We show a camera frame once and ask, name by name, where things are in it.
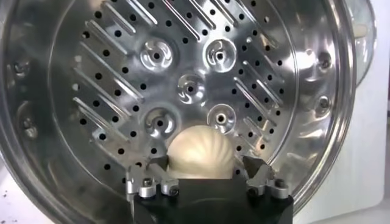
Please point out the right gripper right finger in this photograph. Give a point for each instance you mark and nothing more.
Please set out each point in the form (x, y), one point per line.
(278, 187)

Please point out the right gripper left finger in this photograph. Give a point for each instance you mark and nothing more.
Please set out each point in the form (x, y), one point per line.
(143, 187)

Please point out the white steamed baozi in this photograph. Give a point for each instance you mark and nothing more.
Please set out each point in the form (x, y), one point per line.
(199, 152)

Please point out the round glass pot lid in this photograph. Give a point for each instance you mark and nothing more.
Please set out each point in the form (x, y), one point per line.
(364, 61)

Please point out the stainless steel steamer basket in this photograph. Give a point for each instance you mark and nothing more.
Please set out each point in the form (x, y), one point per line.
(91, 91)

